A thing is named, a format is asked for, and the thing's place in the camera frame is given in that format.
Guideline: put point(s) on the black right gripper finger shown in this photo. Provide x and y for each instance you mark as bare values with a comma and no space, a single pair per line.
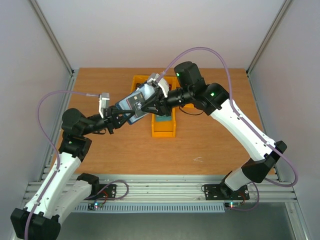
153,102
150,109

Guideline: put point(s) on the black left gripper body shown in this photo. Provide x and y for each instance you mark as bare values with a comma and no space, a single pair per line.
108,119

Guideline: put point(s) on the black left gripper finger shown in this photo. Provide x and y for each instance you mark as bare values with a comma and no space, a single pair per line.
128,113
119,121

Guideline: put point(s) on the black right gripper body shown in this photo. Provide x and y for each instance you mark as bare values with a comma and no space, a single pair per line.
163,104

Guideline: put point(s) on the black VIP credit card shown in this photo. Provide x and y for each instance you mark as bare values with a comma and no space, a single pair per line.
135,103

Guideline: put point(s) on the blue card holder wallet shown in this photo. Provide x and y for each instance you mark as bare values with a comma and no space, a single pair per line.
123,104

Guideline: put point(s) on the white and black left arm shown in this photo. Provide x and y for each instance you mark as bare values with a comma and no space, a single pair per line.
43,216

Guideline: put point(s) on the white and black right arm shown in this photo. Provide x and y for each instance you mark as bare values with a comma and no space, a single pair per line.
214,100

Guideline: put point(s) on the teal credit card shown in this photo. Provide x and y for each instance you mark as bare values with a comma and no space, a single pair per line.
164,118

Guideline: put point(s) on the orange bin front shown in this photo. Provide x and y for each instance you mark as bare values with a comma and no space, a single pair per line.
164,129

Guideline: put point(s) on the orange bin back middle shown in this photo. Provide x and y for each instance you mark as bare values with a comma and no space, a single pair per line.
171,80

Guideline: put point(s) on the orange bin back left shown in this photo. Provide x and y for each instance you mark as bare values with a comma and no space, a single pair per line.
139,83

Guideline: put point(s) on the left controller board with LEDs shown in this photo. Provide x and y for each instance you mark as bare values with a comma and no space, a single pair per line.
95,205

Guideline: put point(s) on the controller board with leds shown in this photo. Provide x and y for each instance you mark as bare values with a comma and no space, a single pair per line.
95,205
232,205

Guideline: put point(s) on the right controller board with LEDs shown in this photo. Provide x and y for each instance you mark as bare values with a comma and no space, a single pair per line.
232,205

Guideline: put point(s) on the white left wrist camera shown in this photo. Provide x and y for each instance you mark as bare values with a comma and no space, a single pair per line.
103,104

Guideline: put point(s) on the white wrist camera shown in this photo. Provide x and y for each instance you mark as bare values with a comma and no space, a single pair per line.
103,104
159,83

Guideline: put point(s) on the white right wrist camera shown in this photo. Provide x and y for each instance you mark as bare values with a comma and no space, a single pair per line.
159,83

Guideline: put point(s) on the aluminium rail frame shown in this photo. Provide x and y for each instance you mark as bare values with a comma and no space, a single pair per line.
188,188

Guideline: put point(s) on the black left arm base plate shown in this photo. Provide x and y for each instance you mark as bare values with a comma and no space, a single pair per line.
102,192

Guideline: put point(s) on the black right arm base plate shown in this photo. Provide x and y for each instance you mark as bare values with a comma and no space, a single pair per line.
213,192

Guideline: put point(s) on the grey slotted cable duct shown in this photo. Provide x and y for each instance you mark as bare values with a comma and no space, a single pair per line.
139,208

